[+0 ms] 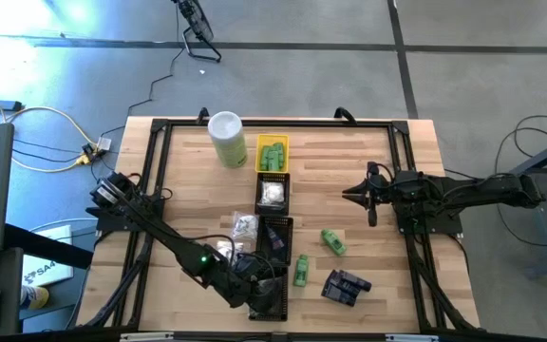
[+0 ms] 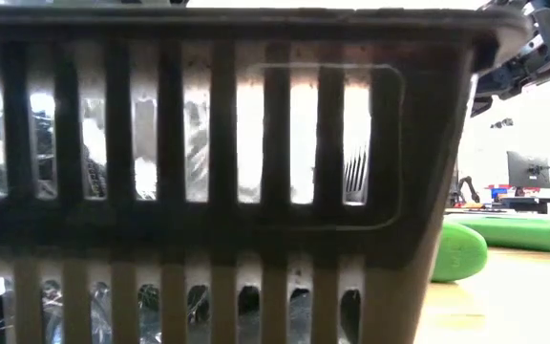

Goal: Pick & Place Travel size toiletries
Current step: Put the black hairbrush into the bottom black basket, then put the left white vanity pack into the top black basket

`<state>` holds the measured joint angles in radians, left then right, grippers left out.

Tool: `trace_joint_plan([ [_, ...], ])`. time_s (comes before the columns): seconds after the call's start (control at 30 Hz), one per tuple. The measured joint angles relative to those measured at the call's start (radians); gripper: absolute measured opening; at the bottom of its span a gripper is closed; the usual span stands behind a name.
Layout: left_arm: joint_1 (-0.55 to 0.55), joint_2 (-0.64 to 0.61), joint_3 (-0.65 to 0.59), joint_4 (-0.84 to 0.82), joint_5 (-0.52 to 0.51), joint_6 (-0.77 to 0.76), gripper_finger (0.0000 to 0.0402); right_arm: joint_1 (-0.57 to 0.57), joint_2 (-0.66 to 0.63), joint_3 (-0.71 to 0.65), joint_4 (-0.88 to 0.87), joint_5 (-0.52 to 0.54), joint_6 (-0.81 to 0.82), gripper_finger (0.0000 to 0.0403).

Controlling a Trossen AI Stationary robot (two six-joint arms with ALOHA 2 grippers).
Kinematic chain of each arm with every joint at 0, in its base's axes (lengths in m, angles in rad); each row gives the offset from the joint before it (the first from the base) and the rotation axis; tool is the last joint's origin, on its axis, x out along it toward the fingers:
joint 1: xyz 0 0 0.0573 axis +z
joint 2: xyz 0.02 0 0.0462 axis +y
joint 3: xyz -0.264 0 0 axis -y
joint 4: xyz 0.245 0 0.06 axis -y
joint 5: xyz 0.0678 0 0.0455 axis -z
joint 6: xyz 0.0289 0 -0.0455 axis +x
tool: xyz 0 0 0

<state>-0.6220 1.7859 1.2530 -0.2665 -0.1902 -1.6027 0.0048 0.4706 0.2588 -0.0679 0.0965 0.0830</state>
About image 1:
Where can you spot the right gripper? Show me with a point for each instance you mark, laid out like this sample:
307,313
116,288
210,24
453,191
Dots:
393,192

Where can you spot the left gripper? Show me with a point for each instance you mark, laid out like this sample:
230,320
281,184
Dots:
247,292

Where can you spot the clear bag with black disc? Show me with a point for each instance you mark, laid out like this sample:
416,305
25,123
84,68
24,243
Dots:
273,287

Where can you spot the clear bag with black mesh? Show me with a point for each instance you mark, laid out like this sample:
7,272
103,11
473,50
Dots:
269,312

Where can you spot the clear vanity pack bag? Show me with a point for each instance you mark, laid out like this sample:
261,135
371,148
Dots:
245,226

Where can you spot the green Pert shampoo bottle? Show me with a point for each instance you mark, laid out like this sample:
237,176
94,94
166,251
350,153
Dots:
273,157
301,271
334,242
281,154
265,160

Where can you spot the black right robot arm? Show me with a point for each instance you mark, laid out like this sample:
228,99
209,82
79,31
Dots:
482,187

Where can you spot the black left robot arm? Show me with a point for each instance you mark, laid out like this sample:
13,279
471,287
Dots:
178,242

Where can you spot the black plastic basket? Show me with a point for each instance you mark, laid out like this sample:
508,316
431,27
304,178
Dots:
266,256
273,211
285,304

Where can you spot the white round vanity pack bag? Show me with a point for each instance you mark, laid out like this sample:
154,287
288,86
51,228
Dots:
228,247

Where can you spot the yellow plastic basket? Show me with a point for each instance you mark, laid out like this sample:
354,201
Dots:
273,138

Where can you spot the green white wipes canister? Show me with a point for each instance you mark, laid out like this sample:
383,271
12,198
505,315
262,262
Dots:
228,142

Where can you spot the white cardboard box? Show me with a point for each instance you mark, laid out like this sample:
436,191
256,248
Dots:
50,273

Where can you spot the grey power adapter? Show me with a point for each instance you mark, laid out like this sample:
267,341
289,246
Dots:
104,142

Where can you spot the yellow plug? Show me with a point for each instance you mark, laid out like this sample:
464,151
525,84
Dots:
83,159

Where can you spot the black floor fan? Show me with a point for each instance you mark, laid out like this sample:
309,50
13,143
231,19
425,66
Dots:
200,26

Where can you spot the black desk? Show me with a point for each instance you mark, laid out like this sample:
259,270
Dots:
7,275

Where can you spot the white bracket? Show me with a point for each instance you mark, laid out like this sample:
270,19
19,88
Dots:
411,338
147,336

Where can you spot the black aluminium table frame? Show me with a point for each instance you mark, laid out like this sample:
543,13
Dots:
278,123

